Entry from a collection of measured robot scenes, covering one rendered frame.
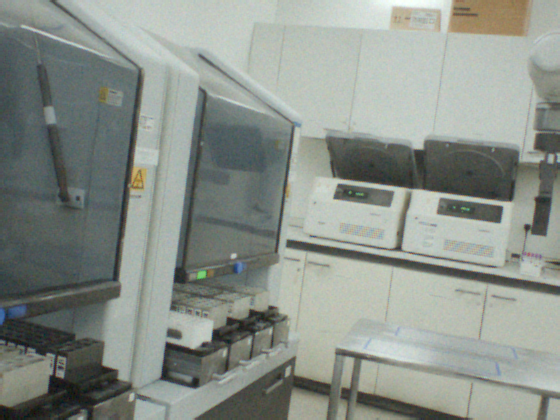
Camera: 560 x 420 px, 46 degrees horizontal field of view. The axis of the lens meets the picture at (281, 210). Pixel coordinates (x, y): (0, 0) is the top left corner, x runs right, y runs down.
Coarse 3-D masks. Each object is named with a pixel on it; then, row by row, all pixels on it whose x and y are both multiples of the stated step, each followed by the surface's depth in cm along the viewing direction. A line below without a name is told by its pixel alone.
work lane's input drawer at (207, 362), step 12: (168, 348) 155; (180, 348) 154; (192, 348) 153; (204, 348) 154; (216, 348) 158; (168, 360) 154; (180, 360) 152; (192, 360) 151; (204, 360) 151; (216, 360) 158; (180, 372) 152; (192, 372) 151; (204, 372) 152; (216, 372) 159; (216, 384) 151
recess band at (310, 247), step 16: (288, 240) 399; (336, 256) 388; (352, 256) 385; (368, 256) 382; (384, 256) 378; (432, 272) 369; (448, 272) 366; (464, 272) 363; (480, 272) 360; (528, 288) 352; (544, 288) 349
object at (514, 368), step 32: (352, 352) 170; (384, 352) 173; (416, 352) 178; (448, 352) 183; (480, 352) 188; (512, 352) 193; (544, 352) 199; (352, 384) 213; (512, 384) 161; (544, 384) 163; (352, 416) 213; (544, 416) 199
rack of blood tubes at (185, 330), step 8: (176, 320) 158; (184, 320) 159; (192, 320) 160; (200, 320) 161; (208, 320) 162; (168, 328) 166; (176, 328) 155; (184, 328) 154; (192, 328) 153; (200, 328) 156; (208, 328) 160; (168, 336) 164; (176, 336) 165; (184, 336) 154; (192, 336) 153; (200, 336) 156; (208, 336) 160; (184, 344) 154; (192, 344) 153; (200, 344) 157
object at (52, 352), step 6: (72, 342) 123; (78, 342) 124; (84, 342) 124; (48, 348) 117; (54, 348) 118; (60, 348) 119; (66, 348) 119; (48, 354) 117; (54, 354) 117; (54, 360) 117; (54, 366) 117; (54, 372) 117
